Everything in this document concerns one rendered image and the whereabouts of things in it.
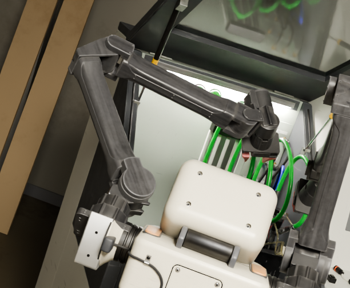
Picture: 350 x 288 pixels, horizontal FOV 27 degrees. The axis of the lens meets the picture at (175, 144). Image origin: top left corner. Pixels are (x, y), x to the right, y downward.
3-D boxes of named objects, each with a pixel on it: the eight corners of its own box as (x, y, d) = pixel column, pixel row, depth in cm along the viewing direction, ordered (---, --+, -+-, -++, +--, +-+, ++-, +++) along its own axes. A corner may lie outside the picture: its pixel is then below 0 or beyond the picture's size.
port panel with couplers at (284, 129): (234, 197, 259) (265, 118, 253) (231, 194, 262) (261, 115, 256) (266, 205, 263) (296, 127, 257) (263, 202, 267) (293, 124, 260)
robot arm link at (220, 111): (90, 72, 179) (104, 44, 171) (97, 57, 183) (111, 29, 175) (240, 146, 186) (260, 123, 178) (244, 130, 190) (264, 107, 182)
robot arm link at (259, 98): (229, 137, 186) (245, 119, 179) (221, 100, 192) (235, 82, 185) (269, 141, 191) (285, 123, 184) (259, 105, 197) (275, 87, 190)
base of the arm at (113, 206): (76, 211, 147) (131, 232, 146) (91, 182, 152) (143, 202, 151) (72, 234, 153) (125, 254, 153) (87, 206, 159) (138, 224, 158)
